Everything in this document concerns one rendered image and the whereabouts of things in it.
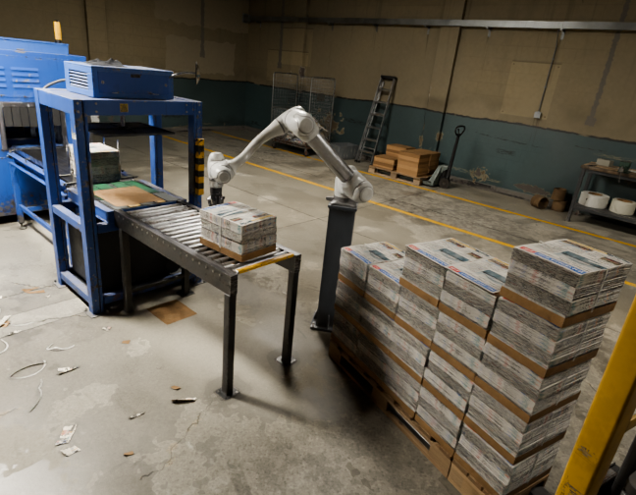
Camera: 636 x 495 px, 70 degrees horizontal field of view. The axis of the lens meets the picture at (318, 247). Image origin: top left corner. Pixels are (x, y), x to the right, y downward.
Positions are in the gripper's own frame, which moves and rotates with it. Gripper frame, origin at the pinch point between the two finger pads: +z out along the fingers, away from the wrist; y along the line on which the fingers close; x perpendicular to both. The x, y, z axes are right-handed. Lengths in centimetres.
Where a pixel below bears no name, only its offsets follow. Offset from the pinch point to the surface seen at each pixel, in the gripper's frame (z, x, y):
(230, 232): -3.1, -32.6, -13.7
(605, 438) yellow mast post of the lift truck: 3, -228, -18
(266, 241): 3.8, -41.7, 6.4
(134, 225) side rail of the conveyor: 16, 51, -28
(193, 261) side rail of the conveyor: 17.0, -18.2, -28.3
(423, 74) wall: -104, 273, 707
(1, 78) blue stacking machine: -55, 313, -24
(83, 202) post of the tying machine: 5, 83, -47
